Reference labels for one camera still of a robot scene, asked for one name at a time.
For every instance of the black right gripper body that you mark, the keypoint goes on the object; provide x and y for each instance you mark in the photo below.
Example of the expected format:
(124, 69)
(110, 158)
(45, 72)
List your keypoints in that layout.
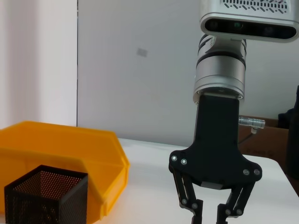
(217, 140)

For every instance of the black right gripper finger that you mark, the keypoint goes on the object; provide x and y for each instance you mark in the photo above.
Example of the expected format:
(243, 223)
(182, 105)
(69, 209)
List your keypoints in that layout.
(236, 205)
(187, 193)

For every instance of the dark bulky background object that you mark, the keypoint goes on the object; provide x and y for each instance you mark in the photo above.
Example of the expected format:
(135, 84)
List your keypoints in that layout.
(293, 140)

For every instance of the brown cardboard box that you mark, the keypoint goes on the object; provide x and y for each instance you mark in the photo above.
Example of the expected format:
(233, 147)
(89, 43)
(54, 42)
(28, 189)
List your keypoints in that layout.
(268, 140)

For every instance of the black mesh pen holder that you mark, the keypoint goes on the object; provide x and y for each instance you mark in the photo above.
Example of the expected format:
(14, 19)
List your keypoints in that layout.
(35, 210)

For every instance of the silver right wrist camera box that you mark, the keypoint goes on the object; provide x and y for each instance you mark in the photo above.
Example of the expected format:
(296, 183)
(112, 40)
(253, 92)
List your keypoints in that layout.
(245, 16)

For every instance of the yellow plastic bin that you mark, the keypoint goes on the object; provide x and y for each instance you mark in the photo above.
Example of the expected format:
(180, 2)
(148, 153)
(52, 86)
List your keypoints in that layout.
(58, 144)

